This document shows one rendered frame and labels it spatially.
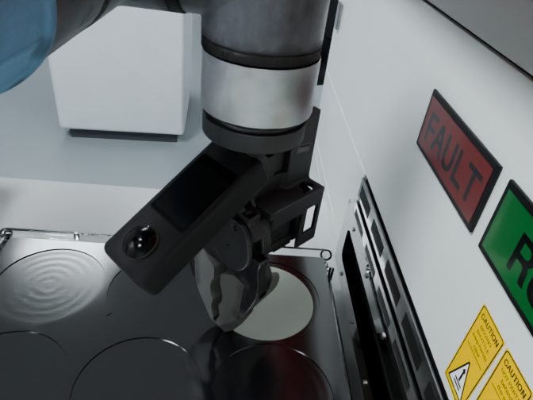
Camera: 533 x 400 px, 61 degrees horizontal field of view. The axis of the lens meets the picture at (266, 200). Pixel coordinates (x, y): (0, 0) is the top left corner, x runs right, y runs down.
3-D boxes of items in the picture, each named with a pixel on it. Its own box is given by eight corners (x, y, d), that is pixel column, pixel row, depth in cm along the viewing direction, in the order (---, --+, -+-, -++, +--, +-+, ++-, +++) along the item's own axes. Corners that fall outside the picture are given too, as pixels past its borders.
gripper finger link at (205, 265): (259, 302, 45) (270, 230, 40) (213, 334, 42) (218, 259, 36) (238, 285, 47) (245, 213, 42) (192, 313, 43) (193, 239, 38)
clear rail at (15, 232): (330, 255, 54) (331, 246, 53) (331, 263, 53) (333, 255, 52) (3, 234, 51) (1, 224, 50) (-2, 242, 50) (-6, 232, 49)
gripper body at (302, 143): (315, 245, 39) (343, 116, 32) (241, 293, 34) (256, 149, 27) (254, 203, 43) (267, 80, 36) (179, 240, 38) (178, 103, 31)
